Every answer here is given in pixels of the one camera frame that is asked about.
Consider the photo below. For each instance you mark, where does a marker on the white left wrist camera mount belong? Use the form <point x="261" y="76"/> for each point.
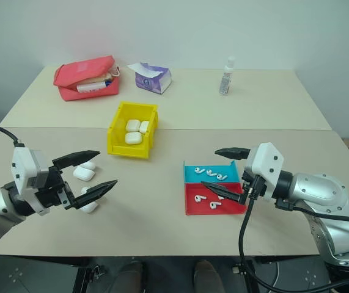
<point x="21" y="164"/>

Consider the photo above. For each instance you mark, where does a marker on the white tube with red print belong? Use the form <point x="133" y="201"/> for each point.
<point x="90" y="86"/>

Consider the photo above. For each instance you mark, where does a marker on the purple tissue pack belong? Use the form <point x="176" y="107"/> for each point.
<point x="152" y="81"/>

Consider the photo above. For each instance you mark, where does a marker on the blue plastic tray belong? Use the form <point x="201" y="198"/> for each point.
<point x="189" y="175"/>

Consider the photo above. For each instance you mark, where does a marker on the clear spray bottle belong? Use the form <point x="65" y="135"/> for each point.
<point x="225" y="81"/>

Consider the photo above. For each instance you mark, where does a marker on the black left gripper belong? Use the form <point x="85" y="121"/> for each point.
<point x="52" y="190"/>

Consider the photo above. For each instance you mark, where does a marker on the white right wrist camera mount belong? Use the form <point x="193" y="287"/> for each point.
<point x="266" y="164"/>

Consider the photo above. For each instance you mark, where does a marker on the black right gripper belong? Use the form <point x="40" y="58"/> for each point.
<point x="245" y="186"/>

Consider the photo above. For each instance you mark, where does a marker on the red plastic tray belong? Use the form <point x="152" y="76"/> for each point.
<point x="201" y="209"/>

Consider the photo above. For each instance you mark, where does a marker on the dark rounded shape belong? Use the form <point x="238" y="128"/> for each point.
<point x="207" y="277"/>

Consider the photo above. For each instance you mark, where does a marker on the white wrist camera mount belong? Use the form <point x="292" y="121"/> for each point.
<point x="21" y="164"/>
<point x="266" y="164"/>

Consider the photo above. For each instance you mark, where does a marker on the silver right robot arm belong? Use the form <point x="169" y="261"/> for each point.
<point x="321" y="189"/>

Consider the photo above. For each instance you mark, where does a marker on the yellow plastic bin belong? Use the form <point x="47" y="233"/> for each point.
<point x="116" y="134"/>

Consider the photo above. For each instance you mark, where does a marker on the red fabric pouch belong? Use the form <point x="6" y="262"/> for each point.
<point x="82" y="70"/>

